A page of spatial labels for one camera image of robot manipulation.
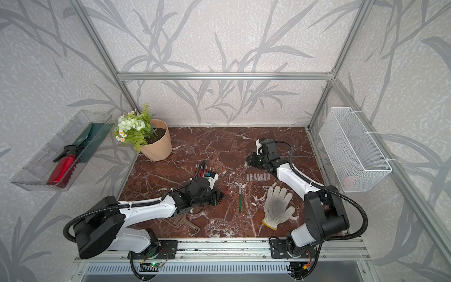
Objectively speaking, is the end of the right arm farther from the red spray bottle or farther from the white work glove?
the red spray bottle

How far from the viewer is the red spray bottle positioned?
563mm

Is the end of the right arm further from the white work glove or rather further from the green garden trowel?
the green garden trowel

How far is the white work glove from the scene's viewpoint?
823 mm

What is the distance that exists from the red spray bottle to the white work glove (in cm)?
78

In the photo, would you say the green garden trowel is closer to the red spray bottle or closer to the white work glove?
the red spray bottle

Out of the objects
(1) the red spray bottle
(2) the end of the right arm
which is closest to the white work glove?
(2) the end of the right arm

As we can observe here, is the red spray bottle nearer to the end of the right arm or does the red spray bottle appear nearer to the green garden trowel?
the green garden trowel
